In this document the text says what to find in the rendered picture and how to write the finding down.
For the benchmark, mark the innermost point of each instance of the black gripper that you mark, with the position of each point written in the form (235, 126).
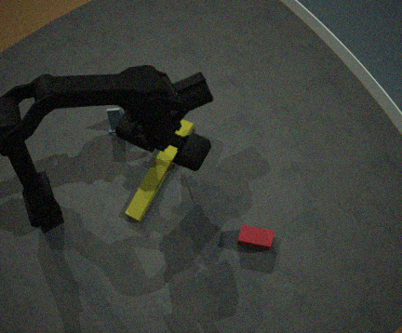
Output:
(192, 150)

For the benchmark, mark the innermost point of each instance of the red rectangular block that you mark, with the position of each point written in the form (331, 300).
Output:
(255, 237)

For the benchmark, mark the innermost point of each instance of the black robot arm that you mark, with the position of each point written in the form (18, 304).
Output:
(144, 93)

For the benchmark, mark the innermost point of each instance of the yellow bar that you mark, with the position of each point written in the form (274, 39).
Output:
(153, 179)

